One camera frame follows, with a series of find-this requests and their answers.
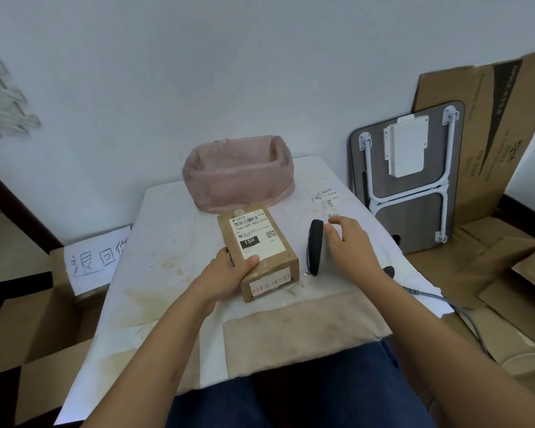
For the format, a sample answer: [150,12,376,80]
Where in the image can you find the person's blue trousers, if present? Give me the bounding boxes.
[165,339,438,428]

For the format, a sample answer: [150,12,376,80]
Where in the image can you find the grey scanner cable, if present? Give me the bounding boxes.
[400,286,492,358]

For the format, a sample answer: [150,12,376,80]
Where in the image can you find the person's right hand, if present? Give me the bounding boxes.
[326,216,386,287]

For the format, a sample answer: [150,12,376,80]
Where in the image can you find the white handwritten paper sign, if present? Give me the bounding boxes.
[64,226,133,297]

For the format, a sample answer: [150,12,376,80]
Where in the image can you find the beige paper patch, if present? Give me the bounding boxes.
[223,291,393,380]

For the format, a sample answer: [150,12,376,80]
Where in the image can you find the black barcode scanner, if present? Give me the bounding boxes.
[305,219,395,279]

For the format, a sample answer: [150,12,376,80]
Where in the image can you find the white stained table cover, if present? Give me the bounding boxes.
[53,157,454,426]

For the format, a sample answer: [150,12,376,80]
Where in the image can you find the person's left forearm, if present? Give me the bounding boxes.
[78,287,217,428]

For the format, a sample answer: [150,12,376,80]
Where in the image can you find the dark brown door frame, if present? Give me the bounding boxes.
[0,161,64,252]

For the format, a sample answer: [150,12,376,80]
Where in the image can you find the person's left hand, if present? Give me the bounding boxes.
[191,247,260,315]

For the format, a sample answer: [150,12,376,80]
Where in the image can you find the brown taped parcel box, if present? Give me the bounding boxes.
[217,205,300,303]

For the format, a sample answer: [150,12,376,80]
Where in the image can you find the flattened brown cardboard pieces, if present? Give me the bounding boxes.
[408,217,535,390]

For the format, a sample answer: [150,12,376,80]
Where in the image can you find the person's right forearm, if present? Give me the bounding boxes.
[362,265,535,428]

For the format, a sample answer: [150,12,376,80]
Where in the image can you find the large printed cardboard sheet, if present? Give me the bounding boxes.
[411,50,535,228]

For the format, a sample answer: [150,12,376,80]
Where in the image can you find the basket with pink bag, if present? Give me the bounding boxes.
[182,135,296,214]

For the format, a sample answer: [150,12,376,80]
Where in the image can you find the grey folding table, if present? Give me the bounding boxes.
[349,100,466,256]

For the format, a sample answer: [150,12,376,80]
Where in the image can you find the grey woven wall hanging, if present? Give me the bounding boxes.
[0,26,42,139]

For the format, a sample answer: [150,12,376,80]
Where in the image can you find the open brown cardboard box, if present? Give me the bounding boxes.
[0,245,113,428]

